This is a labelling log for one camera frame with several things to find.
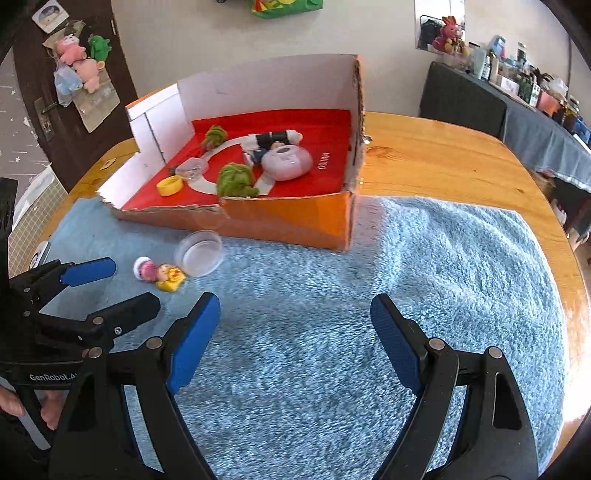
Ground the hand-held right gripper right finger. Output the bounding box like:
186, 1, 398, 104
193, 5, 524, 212
370, 294, 539, 480

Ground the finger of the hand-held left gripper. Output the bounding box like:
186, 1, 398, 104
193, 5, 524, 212
28, 292, 161, 350
9, 258, 117, 315

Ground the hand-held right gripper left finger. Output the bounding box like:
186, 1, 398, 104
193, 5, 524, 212
48, 292, 221, 480

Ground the small yellow figurine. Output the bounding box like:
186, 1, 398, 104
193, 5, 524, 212
156, 264, 187, 292

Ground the clear round lid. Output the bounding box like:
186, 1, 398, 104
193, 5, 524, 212
174, 230, 225, 278

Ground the yellow capsule half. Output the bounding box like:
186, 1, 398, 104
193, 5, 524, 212
156, 176, 184, 198

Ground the clear capsule half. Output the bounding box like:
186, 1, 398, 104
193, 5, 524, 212
175, 157, 207, 182

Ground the orange cardboard box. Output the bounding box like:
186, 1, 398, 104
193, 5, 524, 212
96, 54, 372, 252

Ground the black-haired doll figurine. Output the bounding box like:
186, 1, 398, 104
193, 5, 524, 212
241, 143, 278, 168

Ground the pink round device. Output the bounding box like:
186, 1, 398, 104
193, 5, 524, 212
261, 145, 314, 182

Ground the white bundle with black band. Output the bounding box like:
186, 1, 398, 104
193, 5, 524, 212
240, 129, 304, 151

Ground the person's left hand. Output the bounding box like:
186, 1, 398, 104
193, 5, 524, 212
0, 387, 70, 430

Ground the white flat device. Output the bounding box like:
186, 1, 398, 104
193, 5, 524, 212
28, 241, 51, 273

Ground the blue fluffy towel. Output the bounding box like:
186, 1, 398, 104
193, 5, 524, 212
39, 196, 568, 480

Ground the white grid tile panel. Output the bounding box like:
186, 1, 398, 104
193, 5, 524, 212
7, 168, 70, 278

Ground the dark brown door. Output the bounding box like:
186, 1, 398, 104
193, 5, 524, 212
11, 0, 139, 192

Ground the clear paper pouch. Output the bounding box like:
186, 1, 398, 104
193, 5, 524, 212
74, 80, 121, 134

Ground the pink plush toy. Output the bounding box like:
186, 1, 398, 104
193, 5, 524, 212
54, 34, 88, 65
74, 58, 105, 93

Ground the green plush toy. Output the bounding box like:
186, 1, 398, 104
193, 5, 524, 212
88, 34, 113, 63

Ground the side table with grey cloth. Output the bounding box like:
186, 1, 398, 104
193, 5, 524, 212
419, 61, 591, 232

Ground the round picture card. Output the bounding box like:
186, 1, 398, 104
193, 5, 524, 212
32, 0, 70, 34

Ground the group of bottles and jars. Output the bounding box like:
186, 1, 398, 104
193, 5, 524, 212
471, 34, 591, 148

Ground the pink rabbit plush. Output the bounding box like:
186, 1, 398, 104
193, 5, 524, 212
431, 15, 469, 56

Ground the green tote bag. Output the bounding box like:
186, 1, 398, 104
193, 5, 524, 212
250, 0, 324, 20

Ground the metal door handle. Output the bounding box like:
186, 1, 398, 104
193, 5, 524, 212
34, 98, 61, 141

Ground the wall mirror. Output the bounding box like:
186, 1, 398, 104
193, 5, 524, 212
414, 0, 466, 51

